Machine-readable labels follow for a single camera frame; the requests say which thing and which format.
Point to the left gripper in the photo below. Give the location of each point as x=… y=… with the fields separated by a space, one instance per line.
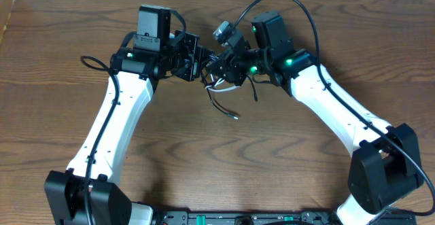
x=189 y=56

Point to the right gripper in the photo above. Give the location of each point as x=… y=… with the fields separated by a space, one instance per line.
x=231 y=62

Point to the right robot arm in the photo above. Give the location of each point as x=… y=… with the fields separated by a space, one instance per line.
x=385 y=159

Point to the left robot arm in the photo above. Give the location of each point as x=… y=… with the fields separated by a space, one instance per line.
x=88 y=191

